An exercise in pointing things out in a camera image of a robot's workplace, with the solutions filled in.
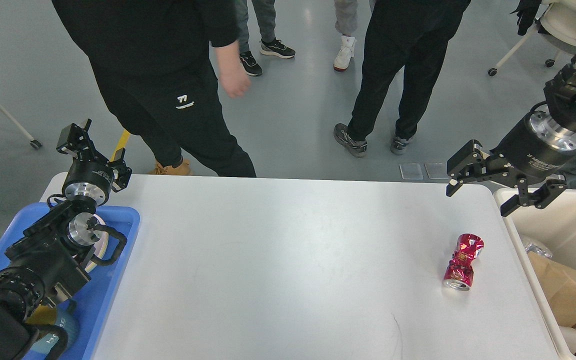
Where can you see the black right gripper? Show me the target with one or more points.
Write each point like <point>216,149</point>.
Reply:
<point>535,148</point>

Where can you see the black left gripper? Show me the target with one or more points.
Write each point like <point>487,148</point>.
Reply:
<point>87,177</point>

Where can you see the foil bag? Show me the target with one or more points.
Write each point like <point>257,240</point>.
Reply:
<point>530,244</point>

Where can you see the red small object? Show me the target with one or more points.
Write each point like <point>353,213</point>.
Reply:
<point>459,273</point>

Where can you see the brown paper bag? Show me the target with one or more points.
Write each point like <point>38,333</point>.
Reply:
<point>558,282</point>

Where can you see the white paper cup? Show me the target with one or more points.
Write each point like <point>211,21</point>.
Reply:
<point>569,336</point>

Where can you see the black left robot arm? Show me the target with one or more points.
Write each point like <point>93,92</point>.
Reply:
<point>47,266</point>

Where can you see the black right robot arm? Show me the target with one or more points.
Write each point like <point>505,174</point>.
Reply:
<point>560,102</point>

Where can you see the clear floor plate right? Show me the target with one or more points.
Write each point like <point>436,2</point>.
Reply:
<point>436,170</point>

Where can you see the clear floor plate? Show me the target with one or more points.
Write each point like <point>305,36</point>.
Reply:
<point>436,170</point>
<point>411,171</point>

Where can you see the clear floor plate left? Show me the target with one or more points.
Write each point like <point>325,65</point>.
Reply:
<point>411,171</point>

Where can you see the person in tan boots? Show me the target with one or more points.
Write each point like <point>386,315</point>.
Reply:
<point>158,65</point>

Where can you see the blue plastic tray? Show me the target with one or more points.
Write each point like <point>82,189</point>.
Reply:
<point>95,299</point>

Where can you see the teal HOME mug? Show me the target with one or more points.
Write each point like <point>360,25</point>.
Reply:
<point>65,320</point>

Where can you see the white office chair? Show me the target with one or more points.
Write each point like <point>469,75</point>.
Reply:
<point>556,22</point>

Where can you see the person in grey sneakers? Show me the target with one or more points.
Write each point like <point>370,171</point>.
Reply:
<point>408,35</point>

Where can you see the black jacket on chair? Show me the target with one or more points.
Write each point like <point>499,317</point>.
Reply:
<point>526,12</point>

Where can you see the person in black sneakers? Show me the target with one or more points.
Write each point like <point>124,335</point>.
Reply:
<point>270,45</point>

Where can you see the person in white sneakers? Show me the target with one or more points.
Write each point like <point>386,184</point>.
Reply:
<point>346,24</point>

